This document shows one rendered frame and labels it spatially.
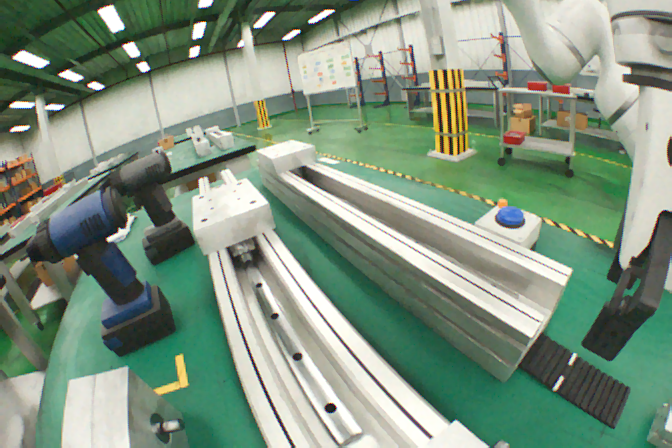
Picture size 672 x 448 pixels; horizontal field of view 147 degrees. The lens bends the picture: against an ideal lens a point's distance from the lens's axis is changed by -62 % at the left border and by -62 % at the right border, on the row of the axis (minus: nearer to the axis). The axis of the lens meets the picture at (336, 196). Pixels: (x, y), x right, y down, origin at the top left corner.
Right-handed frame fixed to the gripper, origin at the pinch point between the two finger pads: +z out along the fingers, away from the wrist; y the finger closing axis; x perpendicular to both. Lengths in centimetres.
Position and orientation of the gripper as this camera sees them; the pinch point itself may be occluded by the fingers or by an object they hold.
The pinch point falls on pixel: (616, 302)
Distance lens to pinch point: 24.6
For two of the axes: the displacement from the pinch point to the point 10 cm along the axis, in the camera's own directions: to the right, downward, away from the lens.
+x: -4.9, -2.7, 8.3
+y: 8.6, -3.3, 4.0
